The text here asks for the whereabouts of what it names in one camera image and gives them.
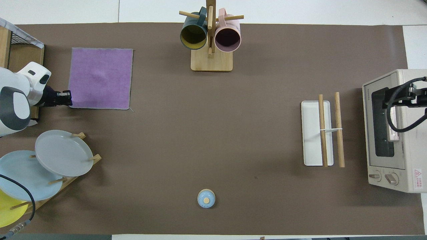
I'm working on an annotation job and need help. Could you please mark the wooden shelf with wire basket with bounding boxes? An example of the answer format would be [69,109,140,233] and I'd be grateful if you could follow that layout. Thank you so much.
[0,17,45,121]

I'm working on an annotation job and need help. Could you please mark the light blue plate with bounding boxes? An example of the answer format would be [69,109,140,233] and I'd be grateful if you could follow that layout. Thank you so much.
[0,150,63,202]

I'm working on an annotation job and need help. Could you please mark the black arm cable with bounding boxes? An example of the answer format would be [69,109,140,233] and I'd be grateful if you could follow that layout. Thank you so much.
[0,174,36,238]
[386,76,427,133]

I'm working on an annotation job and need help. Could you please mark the grey plate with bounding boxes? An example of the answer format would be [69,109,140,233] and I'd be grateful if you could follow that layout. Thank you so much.
[35,130,94,177]

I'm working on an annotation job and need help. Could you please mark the dark teal mug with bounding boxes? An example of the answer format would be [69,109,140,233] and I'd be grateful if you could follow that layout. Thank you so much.
[180,7,208,50]

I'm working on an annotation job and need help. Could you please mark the pink mug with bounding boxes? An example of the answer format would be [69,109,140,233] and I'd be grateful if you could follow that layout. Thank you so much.
[215,8,241,53]

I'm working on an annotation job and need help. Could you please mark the purple and grey towel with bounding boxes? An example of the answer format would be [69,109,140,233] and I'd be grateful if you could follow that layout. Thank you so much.
[68,47,135,112]

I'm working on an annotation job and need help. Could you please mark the brown table mat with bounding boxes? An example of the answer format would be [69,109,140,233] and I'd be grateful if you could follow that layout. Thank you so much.
[0,23,425,235]

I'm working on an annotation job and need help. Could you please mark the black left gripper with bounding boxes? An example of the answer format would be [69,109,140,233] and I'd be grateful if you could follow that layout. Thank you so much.
[41,85,73,107]

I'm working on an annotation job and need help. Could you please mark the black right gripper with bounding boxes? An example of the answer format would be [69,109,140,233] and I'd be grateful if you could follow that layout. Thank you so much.
[382,83,427,109]

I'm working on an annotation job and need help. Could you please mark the wooden plate rack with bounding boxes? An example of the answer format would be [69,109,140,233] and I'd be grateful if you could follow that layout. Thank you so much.
[10,132,102,215]

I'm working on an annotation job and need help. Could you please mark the blue bell with wooden knob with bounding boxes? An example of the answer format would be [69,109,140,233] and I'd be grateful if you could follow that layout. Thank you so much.
[197,189,216,209]

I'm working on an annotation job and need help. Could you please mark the white rack with wooden rods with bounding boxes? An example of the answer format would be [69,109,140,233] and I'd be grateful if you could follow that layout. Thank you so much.
[301,92,345,168]

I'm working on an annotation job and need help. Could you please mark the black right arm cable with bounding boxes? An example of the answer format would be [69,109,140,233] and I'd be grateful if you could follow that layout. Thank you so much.
[386,76,427,133]

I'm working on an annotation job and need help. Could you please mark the yellow plate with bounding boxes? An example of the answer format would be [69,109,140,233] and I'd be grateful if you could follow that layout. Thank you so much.
[0,189,29,228]

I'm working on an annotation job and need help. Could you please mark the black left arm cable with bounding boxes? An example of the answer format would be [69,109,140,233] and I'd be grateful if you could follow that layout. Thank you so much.
[0,174,36,238]

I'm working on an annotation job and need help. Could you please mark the beige toaster oven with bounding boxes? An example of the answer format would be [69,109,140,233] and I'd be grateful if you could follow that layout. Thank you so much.
[362,69,427,193]

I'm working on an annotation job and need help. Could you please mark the wooden mug tree stand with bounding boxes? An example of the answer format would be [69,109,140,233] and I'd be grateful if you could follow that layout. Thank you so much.
[179,0,244,72]

